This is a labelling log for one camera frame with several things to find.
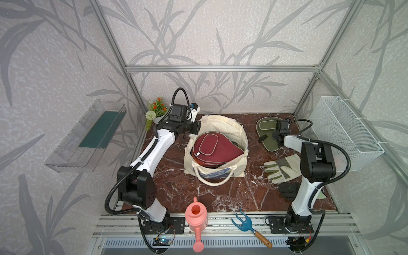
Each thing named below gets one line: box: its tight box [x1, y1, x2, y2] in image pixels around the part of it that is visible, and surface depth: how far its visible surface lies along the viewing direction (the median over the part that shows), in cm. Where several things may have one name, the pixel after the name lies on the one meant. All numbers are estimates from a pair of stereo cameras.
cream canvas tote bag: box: [183, 114, 250, 187], surface depth 82 cm
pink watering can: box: [184, 196, 209, 253], surface depth 68 cm
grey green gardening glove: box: [263, 153, 303, 184], surface depth 93 cm
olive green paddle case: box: [256, 116, 283, 152], surface depth 110 cm
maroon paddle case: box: [191, 131, 245, 169], surface depth 84 cm
